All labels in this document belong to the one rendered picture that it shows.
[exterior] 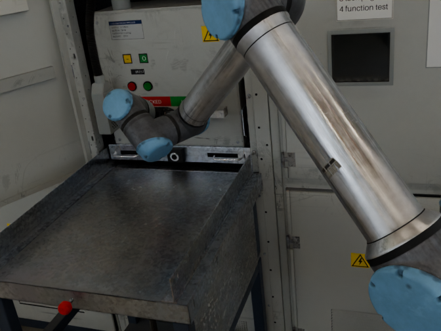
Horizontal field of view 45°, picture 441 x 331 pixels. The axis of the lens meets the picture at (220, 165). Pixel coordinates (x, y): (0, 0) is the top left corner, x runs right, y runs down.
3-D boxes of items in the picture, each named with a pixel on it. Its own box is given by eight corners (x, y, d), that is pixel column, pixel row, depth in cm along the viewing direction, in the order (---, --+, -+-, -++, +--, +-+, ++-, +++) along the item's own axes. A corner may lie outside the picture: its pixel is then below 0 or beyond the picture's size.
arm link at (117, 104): (112, 129, 144) (92, 102, 147) (134, 135, 156) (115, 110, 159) (137, 106, 143) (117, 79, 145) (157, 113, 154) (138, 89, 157)
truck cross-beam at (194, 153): (251, 164, 181) (250, 148, 179) (111, 159, 199) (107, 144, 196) (255, 158, 185) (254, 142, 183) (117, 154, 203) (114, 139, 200)
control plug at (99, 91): (111, 134, 182) (101, 85, 175) (98, 134, 183) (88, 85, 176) (122, 127, 188) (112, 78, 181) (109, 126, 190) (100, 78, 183)
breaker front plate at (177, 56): (243, 152, 180) (228, 6, 161) (115, 148, 196) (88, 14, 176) (243, 150, 181) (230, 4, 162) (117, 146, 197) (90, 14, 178)
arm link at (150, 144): (184, 136, 146) (158, 102, 149) (149, 151, 139) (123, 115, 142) (174, 155, 153) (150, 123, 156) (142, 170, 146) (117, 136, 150)
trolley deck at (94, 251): (191, 325, 122) (188, 304, 120) (-26, 294, 142) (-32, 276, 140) (262, 188, 180) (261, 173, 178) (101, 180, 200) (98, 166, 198)
